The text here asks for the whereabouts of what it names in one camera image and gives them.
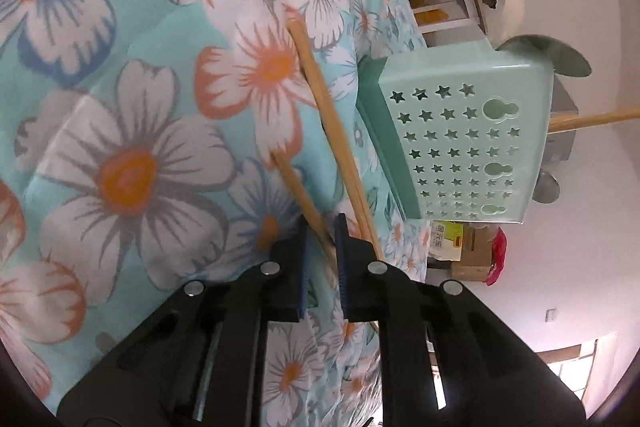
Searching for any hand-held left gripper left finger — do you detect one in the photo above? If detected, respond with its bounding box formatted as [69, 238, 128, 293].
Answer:
[57, 214, 313, 427]

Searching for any brown cardboard box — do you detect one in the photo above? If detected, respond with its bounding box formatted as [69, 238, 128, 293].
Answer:
[450, 227, 498, 283]

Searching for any bright window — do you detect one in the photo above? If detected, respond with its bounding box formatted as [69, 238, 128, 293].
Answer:
[537, 339, 616, 403]

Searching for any lowest wooden chopstick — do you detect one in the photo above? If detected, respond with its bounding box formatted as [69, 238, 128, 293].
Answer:
[286, 21, 386, 333]

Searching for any mint green utensil holder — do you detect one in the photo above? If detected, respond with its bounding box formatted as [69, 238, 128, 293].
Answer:
[356, 39, 556, 225]

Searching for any red bag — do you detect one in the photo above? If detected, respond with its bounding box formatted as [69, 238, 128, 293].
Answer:
[485, 228, 508, 286]

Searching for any yellow label box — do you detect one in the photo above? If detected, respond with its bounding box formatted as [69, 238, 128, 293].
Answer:
[429, 221, 466, 262]

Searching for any light wooden chopstick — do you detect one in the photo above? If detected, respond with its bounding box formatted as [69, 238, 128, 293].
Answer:
[548, 106, 640, 132]
[271, 149, 338, 288]

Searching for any white round stool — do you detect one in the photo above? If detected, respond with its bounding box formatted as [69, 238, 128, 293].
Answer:
[487, 0, 527, 50]

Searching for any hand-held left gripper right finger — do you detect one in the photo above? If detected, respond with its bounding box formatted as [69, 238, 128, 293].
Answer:
[334, 213, 586, 427]

